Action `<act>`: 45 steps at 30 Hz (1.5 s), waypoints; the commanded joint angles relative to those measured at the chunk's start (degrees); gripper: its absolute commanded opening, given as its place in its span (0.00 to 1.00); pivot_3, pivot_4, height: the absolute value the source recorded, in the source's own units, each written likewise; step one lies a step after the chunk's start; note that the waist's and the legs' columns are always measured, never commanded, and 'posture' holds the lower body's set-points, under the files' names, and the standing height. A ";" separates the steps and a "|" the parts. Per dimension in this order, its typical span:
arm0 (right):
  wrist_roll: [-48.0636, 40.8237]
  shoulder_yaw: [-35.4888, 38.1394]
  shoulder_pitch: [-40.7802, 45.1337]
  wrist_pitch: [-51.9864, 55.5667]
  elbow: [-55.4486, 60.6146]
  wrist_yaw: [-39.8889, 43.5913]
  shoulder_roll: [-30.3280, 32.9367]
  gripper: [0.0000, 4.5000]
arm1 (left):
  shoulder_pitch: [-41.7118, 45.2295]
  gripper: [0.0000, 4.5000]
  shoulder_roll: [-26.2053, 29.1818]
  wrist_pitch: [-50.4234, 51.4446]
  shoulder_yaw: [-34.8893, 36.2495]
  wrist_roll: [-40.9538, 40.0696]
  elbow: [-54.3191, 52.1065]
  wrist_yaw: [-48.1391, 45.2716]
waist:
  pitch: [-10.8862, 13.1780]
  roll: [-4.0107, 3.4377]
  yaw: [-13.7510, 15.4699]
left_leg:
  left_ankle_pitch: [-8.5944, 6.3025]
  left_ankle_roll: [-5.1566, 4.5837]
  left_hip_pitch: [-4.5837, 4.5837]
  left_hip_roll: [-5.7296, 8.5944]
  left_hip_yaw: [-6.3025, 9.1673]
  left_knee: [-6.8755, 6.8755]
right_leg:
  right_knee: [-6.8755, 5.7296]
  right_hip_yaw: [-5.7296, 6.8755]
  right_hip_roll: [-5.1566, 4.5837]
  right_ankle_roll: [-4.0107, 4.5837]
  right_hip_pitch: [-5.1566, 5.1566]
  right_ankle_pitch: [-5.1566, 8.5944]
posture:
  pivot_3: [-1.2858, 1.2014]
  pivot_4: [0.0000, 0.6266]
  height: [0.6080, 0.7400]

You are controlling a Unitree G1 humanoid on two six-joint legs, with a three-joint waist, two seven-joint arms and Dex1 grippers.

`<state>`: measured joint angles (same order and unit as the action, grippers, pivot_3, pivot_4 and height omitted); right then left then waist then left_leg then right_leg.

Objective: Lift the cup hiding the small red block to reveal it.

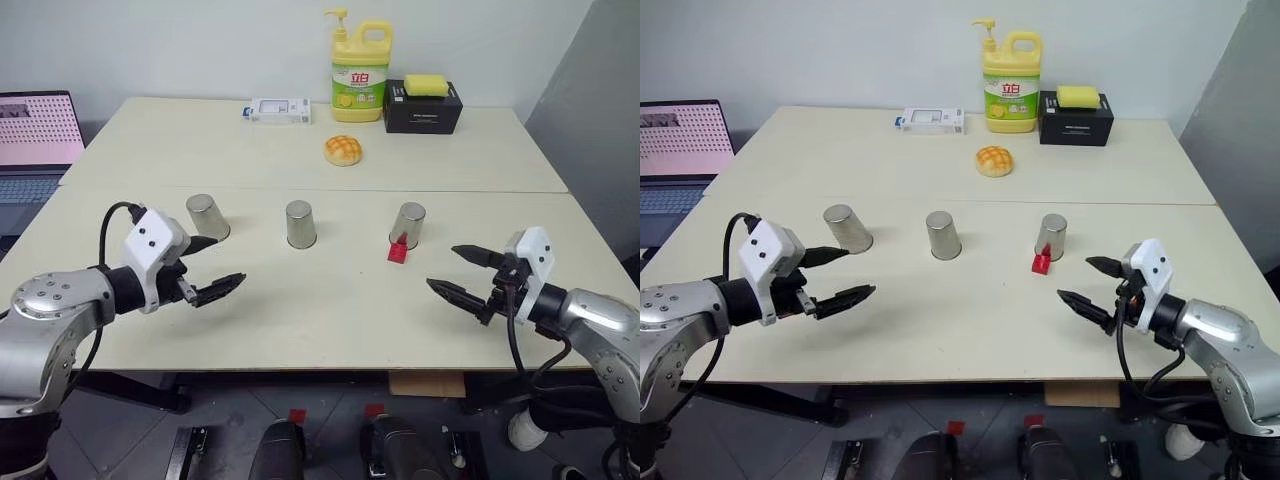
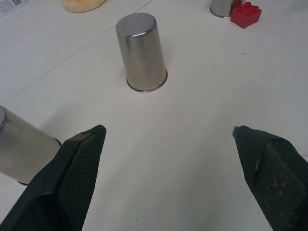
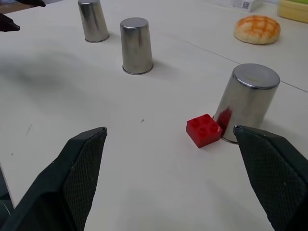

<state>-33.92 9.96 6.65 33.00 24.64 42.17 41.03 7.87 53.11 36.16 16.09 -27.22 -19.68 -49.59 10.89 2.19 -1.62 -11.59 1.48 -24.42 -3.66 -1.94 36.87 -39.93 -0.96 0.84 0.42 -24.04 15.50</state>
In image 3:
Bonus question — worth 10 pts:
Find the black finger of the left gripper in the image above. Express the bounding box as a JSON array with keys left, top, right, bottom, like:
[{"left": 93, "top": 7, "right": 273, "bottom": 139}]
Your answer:
[
  {"left": 0, "top": 13, "right": 21, "bottom": 33},
  {"left": 16, "top": 0, "right": 46, "bottom": 8}
]

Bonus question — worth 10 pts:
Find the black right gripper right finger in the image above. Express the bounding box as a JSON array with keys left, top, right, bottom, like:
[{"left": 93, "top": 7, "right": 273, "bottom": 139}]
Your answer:
[{"left": 233, "top": 125, "right": 308, "bottom": 231}]

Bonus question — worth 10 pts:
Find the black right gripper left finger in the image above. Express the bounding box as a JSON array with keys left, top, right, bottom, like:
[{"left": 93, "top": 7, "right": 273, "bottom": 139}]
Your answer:
[{"left": 0, "top": 127, "right": 108, "bottom": 231}]

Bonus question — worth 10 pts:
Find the steel cup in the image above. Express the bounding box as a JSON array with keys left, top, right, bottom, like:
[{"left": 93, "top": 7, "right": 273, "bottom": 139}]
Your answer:
[
  {"left": 77, "top": 0, "right": 110, "bottom": 44},
  {"left": 120, "top": 17, "right": 154, "bottom": 75},
  {"left": 213, "top": 63, "right": 281, "bottom": 144}
]

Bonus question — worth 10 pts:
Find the red toy brick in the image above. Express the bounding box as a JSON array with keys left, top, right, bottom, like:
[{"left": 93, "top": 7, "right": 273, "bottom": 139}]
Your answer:
[{"left": 185, "top": 113, "right": 223, "bottom": 149}]

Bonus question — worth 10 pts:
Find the melon pan bread bun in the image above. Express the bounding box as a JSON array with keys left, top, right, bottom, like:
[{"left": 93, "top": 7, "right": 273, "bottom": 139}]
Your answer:
[{"left": 233, "top": 15, "right": 282, "bottom": 45}]

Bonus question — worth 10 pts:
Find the yellow sponge block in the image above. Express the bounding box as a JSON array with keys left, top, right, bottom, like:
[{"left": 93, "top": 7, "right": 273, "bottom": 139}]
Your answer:
[{"left": 277, "top": 0, "right": 308, "bottom": 24}]

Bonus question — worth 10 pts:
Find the white printed box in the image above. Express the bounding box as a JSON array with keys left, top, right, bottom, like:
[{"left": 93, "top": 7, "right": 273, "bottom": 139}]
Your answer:
[{"left": 230, "top": 0, "right": 265, "bottom": 13}]

